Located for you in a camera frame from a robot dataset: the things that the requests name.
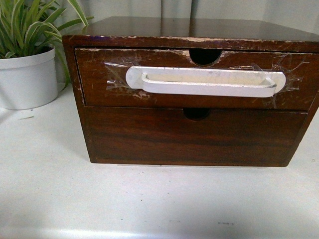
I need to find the dark wooden drawer cabinet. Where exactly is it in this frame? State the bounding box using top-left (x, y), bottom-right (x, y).
top-left (62, 17), bottom-right (319, 167)

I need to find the white drawer handle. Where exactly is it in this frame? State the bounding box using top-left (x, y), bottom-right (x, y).
top-left (126, 66), bottom-right (286, 98)

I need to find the white plant pot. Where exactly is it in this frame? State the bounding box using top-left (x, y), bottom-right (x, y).
top-left (0, 47), bottom-right (58, 110)

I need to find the green striped spider plant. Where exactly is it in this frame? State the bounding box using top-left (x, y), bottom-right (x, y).
top-left (0, 0), bottom-right (95, 90)

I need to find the wooden drawer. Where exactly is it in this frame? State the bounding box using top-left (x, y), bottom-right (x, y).
top-left (85, 107), bottom-right (307, 166)
top-left (75, 48), bottom-right (319, 111)

